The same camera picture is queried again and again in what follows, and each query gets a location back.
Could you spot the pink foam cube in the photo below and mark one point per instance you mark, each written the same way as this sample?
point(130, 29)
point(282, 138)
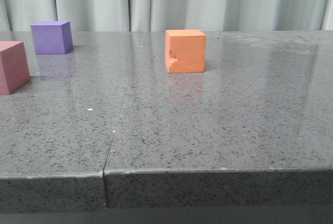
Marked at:
point(14, 66)

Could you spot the pale grey curtain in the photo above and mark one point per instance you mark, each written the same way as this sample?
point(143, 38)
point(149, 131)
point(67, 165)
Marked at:
point(159, 15)

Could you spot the purple foam cube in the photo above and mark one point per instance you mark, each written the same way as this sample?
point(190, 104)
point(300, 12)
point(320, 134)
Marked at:
point(52, 37)

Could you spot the orange foam cube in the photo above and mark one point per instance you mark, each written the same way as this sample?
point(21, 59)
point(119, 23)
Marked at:
point(185, 51)

